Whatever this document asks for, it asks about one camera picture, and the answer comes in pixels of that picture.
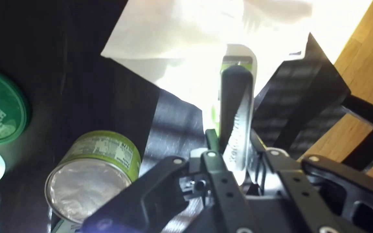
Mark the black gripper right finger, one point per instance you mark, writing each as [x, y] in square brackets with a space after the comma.
[316, 189]

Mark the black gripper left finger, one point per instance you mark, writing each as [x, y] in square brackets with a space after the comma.
[151, 189]

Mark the white green scrubbing brush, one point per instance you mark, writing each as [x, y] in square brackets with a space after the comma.
[237, 111]

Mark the white tissue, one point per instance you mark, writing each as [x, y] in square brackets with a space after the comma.
[194, 47]

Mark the green label tin can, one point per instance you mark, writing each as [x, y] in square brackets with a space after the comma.
[90, 181]

